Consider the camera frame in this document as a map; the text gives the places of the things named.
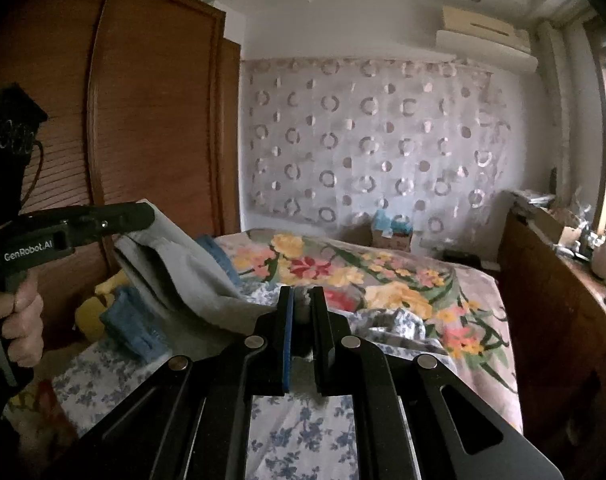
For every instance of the folded blue jeans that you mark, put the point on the folded blue jeans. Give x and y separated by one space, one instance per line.
128 322

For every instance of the blue floral sheet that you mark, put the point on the blue floral sheet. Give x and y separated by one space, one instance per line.
303 435

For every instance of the white pipe cover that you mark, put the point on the white pipe cover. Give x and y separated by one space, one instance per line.
553 110

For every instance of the bed with floral bedspread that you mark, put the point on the bed with floral bedspread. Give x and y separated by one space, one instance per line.
383 280

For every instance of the circle-patterned sheer curtain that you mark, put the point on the circle-patterned sheer curtain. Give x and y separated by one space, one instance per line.
373 150

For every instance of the open cardboard box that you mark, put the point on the open cardboard box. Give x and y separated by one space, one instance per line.
568 232

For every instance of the yellow pillow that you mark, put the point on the yellow pillow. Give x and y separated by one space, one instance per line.
90 317

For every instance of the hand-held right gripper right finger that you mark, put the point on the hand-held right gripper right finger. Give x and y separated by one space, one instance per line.
323 350

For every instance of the person's left hand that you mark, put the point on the person's left hand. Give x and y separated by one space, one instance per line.
25 310

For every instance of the wooden wardrobe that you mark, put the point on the wooden wardrobe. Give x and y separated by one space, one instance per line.
153 110

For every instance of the white air conditioner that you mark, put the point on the white air conditioner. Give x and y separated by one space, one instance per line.
483 42

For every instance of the grey pants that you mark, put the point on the grey pants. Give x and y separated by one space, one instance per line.
183 280

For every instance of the wooden cabinet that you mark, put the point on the wooden cabinet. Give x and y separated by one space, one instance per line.
543 310

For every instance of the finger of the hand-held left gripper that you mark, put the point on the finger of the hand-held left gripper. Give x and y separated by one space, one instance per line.
128 217

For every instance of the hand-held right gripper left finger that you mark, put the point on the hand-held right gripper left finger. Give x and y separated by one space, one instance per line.
285 345

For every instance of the cardboard box with blue items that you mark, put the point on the cardboard box with blue items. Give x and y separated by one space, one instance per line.
390 240

